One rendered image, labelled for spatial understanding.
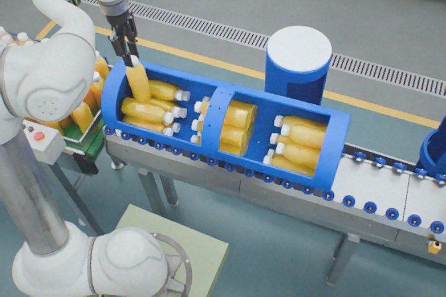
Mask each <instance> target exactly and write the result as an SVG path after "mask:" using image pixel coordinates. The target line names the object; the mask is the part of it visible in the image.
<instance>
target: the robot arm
mask: <svg viewBox="0 0 446 297"><path fill-rule="evenodd" d="M67 1H69V0H33V3H34V5H35V7H36V8H37V9H38V10H39V11H40V12H41V13H43V14H44V15H46V16H47V17H48V18H50V19H51V20H53V21H54V22H55V23H56V24H58V25H59V26H61V27H62V28H61V29H60V30H59V31H58V32H57V33H56V34H54V35H53V36H52V37H50V38H49V40H48V41H47V42H40V43H36V44H26V45H19V46H0V197H1V199H2V201H3V203H4V204H5V206H6V208H7V210H8V211H9V213H10V215H11V217H12V218H13V220H14V222H15V224H16V225H17V227H18V229H19V231H20V232H21V234H22V236H23V238H24V239H25V242H24V244H23V247H22V248H21V249H20V250H19V252H18V253H17V254H16V256H15V259H14V262H13V268H12V274H13V280H14V282H15V284H16V285H17V287H18V289H19V290H20V291H22V292H24V293H25V294H28V295H29V296H33V297H83V296H89V295H95V294H105V295H106V297H167V295H168V293H169V292H176V293H181V294H183V292H184V291H185V285H184V284H182V283H180V282H178V281H176V280H174V277H175V273H176V271H177V269H178V268H179V267H180V265H181V263H182V261H181V258H180V257H179V256H176V255H166V254H164V252H163V250H162V248H161V246H160V244H159V243H158V242H157V240H156V239H155V238H154V236H152V235H151V234H150V233H148V232H147V231H145V230H143V229H140V228H138V227H122V228H119V229H116V230H115V231H112V232H111V233H108V234H106V235H102V236H99V237H88V236H87V235H86V234H85V233H84V232H82V231H81V230H79V229H78V228H77V227H76V226H75V225H74V224H73V223H70V222H68V221H64V219H63V216H62V214H61V212H60V210H59V208H58V205H57V203H56V201H55V199H54V196H53V195H52V192H51V190H50V188H49V185H48V183H47V181H46V178H45V177H44V174H43V172H42V170H41V168H40V165H39V163H38V161H37V158H36V156H35V154H34V152H33V150H32V148H31V145H30V143H29V140H28V138H27V136H26V134H25V132H24V130H23V127H22V126H23V121H24V118H25V117H30V118H31V119H34V120H36V121H40V122H43V123H54V122H57V121H60V120H62V119H64V118H66V117H67V116H69V115H70V114H71V113H72V112H73V111H75V110H76V108H77V107H78V106H79V105H80V104H81V102H82V101H83V100H84V98H85V96H86V94H87V92H88V90H89V88H90V86H91V83H92V80H93V77H94V72H95V63H96V32H95V28H94V24H93V22H92V20H91V18H90V17H89V16H88V15H87V14H86V13H85V12H84V11H83V10H81V9H79V8H78V7H76V6H74V5H73V4H71V3H69V2H67ZM97 2H98V5H99V7H100V10H101V12H102V13H103V14H104V15H105V17H106V20H107V22H108V23H109V24H110V25H111V31H112V34H111V36H110V35H109V36H108V39H109V40H110V41H111V44H112V46H113V49H114V51H115V54H116V56H119V57H122V58H123V61H124V63H125V66H128V67H131V68H133V62H132V59H131V56H132V55H134V56H136V57H137V58H139V53H138V50H137V45H136V43H137V42H138V40H137V39H135V37H137V36H138V34H137V29H136V26H135V21H134V14H133V12H131V11H129V8H128V7H129V0H97ZM132 32H134V33H132ZM125 37H127V39H128V41H127V45H128V48H129V52H130V53H129V52H128V51H127V47H126V42H125ZM130 54H131V55H130Z"/></svg>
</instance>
